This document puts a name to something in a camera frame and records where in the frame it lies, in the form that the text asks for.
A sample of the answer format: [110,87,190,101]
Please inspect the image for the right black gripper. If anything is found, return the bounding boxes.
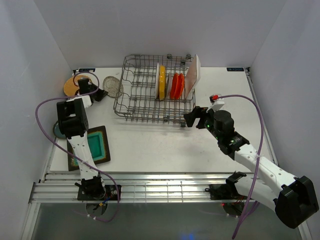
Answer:
[183,105,222,141]

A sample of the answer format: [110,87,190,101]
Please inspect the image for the speckled beige small plate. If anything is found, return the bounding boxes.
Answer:
[102,76,124,98]

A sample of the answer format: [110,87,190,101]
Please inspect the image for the woven bamboo round plate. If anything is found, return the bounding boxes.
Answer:
[63,74,91,97]

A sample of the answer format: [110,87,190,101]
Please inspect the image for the orange round plate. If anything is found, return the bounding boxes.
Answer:
[178,73,185,98]
[170,73,179,99]

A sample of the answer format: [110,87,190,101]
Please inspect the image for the white rectangular plate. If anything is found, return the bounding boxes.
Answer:
[184,54,201,98]

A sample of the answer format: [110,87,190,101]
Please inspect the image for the light blue scalloped plate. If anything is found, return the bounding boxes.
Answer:
[166,75,173,99]

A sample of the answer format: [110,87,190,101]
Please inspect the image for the yellow dotted scalloped plate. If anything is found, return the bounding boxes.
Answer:
[158,65,166,101]

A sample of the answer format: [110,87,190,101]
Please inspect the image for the white plate green rim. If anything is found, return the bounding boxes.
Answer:
[154,63,160,99]

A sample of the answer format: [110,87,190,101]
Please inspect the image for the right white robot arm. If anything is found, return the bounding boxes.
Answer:
[183,106,319,229]

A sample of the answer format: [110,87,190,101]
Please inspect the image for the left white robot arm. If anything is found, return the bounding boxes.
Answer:
[56,77,106,200]

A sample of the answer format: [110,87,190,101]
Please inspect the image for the teal square brown-rimmed plate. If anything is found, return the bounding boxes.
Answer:
[67,126,111,171]

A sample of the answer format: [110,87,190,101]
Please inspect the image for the dark teal round plate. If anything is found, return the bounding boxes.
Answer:
[52,121,66,139]

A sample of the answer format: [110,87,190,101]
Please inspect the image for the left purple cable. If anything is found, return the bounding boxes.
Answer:
[34,71,121,223]

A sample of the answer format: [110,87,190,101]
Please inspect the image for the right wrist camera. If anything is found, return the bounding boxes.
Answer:
[206,94,225,113]

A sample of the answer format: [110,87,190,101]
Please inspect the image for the grey wire dish rack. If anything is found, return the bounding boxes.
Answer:
[113,54,196,128]

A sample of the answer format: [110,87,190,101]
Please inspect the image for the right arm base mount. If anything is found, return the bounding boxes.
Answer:
[204,184,240,200]

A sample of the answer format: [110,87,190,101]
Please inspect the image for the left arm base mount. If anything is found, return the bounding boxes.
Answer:
[76,184,122,202]

